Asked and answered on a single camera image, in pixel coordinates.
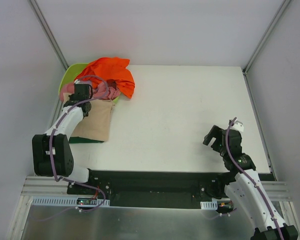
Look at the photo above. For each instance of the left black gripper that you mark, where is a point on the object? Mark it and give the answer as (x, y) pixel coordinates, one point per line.
(81, 89)

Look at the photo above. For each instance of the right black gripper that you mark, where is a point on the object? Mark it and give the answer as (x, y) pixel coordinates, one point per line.
(217, 139)

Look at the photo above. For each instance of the beige t-shirt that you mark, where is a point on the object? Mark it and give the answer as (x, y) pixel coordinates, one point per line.
(96, 125)

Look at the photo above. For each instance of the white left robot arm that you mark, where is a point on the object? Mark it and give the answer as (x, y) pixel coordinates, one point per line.
(52, 155)

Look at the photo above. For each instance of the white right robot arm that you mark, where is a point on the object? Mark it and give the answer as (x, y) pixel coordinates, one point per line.
(242, 185)

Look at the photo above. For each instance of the pink red t-shirt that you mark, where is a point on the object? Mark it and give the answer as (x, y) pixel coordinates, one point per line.
(99, 92)

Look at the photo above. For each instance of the folded dark green t-shirt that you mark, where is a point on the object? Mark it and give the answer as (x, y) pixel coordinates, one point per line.
(82, 140)

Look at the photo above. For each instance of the lime green plastic basket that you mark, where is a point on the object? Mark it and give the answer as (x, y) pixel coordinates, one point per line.
(80, 72)

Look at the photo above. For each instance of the orange t-shirt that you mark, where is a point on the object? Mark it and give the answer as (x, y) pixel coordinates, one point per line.
(115, 68)

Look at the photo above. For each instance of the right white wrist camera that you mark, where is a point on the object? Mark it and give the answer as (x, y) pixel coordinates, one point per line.
(238, 126)

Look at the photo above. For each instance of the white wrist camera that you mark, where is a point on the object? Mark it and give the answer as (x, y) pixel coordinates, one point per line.
(238, 126)
(77, 82)

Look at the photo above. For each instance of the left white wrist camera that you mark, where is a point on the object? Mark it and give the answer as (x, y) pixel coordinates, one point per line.
(77, 82)

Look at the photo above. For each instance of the right aluminium table rail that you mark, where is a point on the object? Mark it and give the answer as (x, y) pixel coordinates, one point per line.
(256, 115)

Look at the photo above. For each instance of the right white cable duct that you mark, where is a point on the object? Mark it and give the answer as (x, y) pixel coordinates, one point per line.
(209, 205)

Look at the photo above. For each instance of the white cable duct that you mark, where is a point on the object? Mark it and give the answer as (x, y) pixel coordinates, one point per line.
(209, 205)
(57, 201)

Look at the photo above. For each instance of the front aluminium cross rail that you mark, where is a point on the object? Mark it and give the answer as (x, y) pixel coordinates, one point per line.
(43, 186)

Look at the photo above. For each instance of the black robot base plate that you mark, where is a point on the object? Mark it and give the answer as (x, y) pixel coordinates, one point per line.
(146, 189)

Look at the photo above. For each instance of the right aluminium frame post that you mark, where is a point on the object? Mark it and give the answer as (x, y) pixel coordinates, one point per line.
(267, 34)

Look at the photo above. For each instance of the aluminium frame post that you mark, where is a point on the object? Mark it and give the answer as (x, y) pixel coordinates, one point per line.
(267, 34)
(48, 32)

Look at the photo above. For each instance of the left white cable duct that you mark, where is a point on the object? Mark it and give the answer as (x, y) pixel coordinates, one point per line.
(57, 201)

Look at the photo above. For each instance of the left aluminium frame post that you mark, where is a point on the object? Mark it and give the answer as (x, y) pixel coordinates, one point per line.
(48, 32)

